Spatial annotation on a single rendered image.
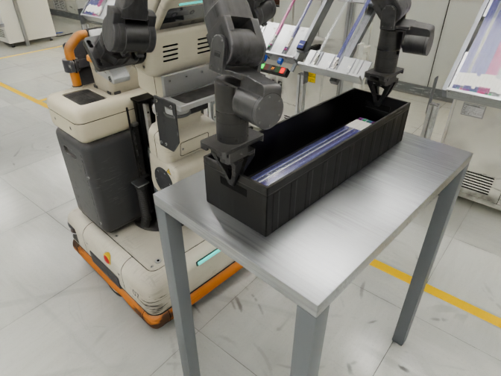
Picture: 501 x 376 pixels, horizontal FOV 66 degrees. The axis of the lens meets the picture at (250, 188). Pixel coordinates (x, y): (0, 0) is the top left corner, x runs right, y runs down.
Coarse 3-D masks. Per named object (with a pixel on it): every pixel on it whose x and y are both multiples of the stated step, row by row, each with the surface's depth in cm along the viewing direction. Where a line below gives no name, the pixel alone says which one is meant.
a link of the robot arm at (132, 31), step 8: (128, 24) 87; (136, 24) 88; (144, 24) 90; (128, 32) 87; (136, 32) 88; (144, 32) 89; (128, 40) 88; (136, 40) 89; (144, 40) 90; (128, 48) 90; (136, 48) 91; (144, 48) 92; (136, 56) 93
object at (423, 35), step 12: (384, 12) 92; (396, 12) 90; (384, 24) 94; (396, 24) 94; (408, 24) 93; (420, 24) 93; (408, 36) 94; (420, 36) 92; (432, 36) 94; (408, 48) 95; (420, 48) 93
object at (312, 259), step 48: (432, 144) 106; (192, 192) 86; (336, 192) 86; (384, 192) 86; (432, 192) 87; (240, 240) 73; (288, 240) 73; (336, 240) 73; (384, 240) 73; (432, 240) 117; (288, 288) 64; (336, 288) 63; (192, 336) 113
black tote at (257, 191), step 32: (352, 96) 112; (288, 128) 95; (320, 128) 106; (384, 128) 96; (256, 160) 90; (320, 160) 78; (352, 160) 89; (224, 192) 77; (256, 192) 70; (288, 192) 73; (320, 192) 83; (256, 224) 74
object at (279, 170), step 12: (360, 120) 109; (336, 132) 102; (348, 132) 102; (312, 144) 96; (324, 144) 96; (336, 144) 96; (300, 156) 91; (312, 156) 91; (276, 168) 87; (288, 168) 86; (264, 180) 82; (276, 180) 82
